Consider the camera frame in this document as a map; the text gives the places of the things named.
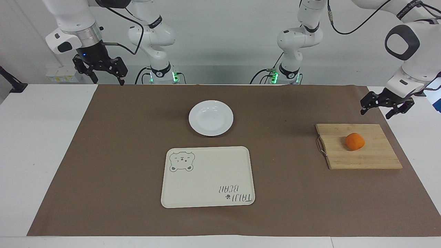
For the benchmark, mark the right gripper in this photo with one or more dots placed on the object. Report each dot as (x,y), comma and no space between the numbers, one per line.
(91,52)

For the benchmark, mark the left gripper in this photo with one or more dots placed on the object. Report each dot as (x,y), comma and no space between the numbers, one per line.
(396,95)

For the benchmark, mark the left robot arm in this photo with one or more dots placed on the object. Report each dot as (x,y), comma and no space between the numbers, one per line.
(299,36)

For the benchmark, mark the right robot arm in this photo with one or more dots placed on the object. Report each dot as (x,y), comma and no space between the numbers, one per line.
(151,34)

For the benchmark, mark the orange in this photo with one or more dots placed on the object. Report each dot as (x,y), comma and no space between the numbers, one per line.
(355,141)

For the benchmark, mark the white round plate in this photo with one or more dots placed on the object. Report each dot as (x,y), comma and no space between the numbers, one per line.
(211,118)

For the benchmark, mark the wooden cutting board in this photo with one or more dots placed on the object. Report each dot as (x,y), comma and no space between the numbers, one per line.
(365,155)

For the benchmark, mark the black stand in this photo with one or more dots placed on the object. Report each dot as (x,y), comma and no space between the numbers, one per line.
(12,84)

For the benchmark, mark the cream tray with bear print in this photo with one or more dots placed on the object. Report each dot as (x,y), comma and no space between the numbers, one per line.
(207,177)

